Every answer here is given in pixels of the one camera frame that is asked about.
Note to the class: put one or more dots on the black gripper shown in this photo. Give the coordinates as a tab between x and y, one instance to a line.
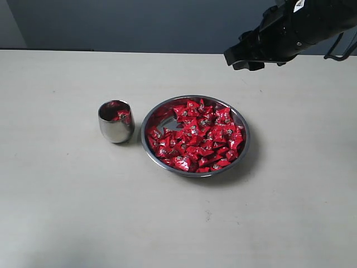
256	48

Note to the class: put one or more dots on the red candy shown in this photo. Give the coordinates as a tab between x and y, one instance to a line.
113	104
119	115

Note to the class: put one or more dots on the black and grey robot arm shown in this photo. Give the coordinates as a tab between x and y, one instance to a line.
288	29

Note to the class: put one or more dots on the pile of red wrapped candies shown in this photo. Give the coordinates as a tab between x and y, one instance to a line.
200	139

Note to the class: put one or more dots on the stainless steel bowl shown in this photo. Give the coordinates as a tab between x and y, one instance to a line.
159	163

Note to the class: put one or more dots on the stainless steel cup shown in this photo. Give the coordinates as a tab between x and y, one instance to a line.
116	131

